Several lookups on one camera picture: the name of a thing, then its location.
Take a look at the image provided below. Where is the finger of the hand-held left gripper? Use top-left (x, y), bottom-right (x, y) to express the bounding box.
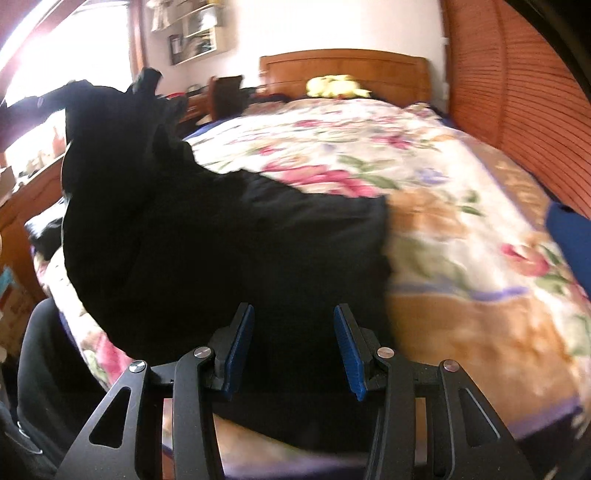
top-left (131, 68), bottom-right (163, 95)

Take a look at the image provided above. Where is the black coat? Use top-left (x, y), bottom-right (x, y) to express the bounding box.
top-left (0, 68), bottom-right (393, 444)

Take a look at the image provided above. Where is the colourful cardboard box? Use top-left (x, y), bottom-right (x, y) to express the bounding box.
top-left (0, 265), bottom-right (42, 361)

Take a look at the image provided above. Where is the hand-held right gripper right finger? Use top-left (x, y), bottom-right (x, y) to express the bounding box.
top-left (333, 304), bottom-right (536, 480)

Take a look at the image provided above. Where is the wall shelf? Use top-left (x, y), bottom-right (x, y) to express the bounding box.
top-left (148, 0), bottom-right (229, 65)

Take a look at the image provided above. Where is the dark cloth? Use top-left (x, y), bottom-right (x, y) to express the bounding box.
top-left (0, 298), bottom-right (112, 480)

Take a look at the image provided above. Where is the floral blanket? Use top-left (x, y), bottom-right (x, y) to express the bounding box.
top-left (32, 97), bottom-right (591, 462)

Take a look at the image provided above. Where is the yellow plush toy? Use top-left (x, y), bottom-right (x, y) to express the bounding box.
top-left (305, 74), bottom-right (372, 99)

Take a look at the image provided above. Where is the dark blue bed sheet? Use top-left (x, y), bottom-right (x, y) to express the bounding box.
top-left (182, 117), bottom-right (222, 141)

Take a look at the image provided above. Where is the window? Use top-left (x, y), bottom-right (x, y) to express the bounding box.
top-left (0, 0), bottom-right (148, 153)

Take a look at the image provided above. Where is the dark garment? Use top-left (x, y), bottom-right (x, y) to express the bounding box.
top-left (25, 215), bottom-right (65, 259)

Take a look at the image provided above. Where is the wooden louvered wardrobe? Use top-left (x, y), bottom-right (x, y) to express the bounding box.
top-left (438, 0), bottom-right (591, 222)

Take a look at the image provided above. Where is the wooden headboard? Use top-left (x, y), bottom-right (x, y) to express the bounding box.
top-left (259, 48), bottom-right (432, 109)

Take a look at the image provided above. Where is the dark chair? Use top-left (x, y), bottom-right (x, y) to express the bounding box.
top-left (208, 75), bottom-right (252, 120)

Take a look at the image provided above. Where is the blue cloth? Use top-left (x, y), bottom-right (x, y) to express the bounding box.
top-left (545, 200), bottom-right (591, 301)

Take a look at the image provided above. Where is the wooden desk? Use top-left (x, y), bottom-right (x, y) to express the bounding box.
top-left (0, 88), bottom-right (218, 301)

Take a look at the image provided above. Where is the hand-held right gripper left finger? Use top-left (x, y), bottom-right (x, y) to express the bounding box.
top-left (55, 302), bottom-right (256, 480)

